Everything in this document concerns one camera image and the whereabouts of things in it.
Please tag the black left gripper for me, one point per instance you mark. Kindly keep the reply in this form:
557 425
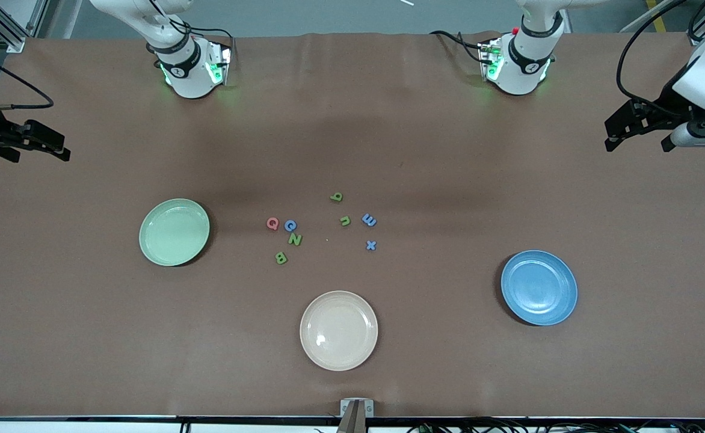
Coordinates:
667 104

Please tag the pink foam letter Q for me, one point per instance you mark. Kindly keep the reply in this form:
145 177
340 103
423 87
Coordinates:
272 224

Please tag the blue foam letter G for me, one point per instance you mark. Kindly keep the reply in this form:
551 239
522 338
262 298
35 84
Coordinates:
290 226

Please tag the green foam letter B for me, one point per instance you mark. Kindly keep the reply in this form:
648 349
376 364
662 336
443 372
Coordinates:
281 258

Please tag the green foam letter Z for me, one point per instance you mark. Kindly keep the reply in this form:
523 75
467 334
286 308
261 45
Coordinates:
295 239

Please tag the blue foam letter m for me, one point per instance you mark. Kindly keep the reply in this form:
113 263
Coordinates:
369 220

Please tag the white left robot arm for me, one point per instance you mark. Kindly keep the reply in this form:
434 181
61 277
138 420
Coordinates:
527 66

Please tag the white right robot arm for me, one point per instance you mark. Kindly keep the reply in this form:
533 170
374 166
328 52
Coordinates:
190 72

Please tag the light green plate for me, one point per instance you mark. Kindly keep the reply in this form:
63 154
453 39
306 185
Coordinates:
172 234

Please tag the silver base connector box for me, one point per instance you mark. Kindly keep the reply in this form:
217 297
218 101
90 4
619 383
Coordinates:
486 57
223 63

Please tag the blue plate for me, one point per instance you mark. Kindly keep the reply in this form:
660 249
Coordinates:
539 288

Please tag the brown table mat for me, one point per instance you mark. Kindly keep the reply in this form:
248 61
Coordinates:
388 120

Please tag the beige plate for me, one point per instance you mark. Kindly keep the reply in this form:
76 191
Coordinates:
338 331

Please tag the aluminium frame profile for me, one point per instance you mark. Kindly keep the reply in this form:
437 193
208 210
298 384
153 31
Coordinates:
9 30

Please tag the black table edge rail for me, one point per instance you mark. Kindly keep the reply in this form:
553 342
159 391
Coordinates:
148 418

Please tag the silver camera mount bracket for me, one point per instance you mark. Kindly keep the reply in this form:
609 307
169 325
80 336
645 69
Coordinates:
357 409

